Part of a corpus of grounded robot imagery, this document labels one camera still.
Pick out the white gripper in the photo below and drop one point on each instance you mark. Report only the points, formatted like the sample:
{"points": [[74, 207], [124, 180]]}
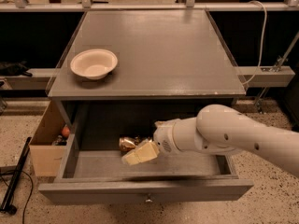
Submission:
{"points": [[163, 137]]}

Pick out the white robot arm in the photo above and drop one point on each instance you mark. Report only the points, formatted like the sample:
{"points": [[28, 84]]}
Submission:
{"points": [[220, 130]]}

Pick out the metal drawer knob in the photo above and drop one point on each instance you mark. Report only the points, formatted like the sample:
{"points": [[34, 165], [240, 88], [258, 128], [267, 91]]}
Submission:
{"points": [[149, 199]]}

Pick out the open grey top drawer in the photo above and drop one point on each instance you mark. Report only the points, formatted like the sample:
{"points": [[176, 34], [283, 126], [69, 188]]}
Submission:
{"points": [[92, 171]]}

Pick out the grey wooden cabinet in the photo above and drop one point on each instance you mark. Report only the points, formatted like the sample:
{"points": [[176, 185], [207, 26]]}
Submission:
{"points": [[170, 63]]}

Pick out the orange ball in box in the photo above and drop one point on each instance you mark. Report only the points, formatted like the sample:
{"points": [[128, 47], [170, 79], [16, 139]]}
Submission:
{"points": [[65, 132]]}

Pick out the white paper bowl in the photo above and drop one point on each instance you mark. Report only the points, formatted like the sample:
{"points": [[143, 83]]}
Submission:
{"points": [[94, 64]]}

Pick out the cardboard box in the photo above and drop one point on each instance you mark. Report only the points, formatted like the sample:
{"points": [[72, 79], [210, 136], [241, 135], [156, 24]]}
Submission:
{"points": [[47, 146]]}

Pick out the black stand bar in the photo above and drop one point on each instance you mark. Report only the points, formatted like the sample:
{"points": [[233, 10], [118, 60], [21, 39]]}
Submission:
{"points": [[6, 205]]}

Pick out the grey metal rail frame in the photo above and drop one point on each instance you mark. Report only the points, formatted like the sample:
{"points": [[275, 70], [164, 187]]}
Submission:
{"points": [[277, 75]]}

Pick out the black bag on rail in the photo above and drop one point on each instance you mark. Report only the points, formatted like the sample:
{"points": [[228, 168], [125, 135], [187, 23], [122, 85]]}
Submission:
{"points": [[10, 69]]}

